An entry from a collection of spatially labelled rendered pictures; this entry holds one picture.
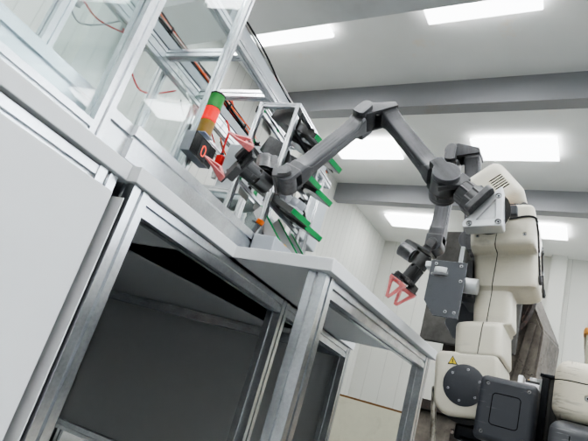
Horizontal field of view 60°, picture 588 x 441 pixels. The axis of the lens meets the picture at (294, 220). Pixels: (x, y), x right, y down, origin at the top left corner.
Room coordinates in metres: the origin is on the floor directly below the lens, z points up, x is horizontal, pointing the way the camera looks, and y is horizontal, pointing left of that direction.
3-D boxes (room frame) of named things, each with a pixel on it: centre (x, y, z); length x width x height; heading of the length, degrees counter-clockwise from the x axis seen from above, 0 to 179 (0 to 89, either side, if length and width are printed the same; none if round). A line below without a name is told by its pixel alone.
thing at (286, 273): (1.59, -0.07, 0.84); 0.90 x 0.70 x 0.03; 146
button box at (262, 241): (1.45, 0.02, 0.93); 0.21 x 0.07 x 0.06; 153
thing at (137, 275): (1.83, 0.57, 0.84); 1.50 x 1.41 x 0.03; 153
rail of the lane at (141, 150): (1.31, 0.16, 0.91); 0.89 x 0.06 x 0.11; 153
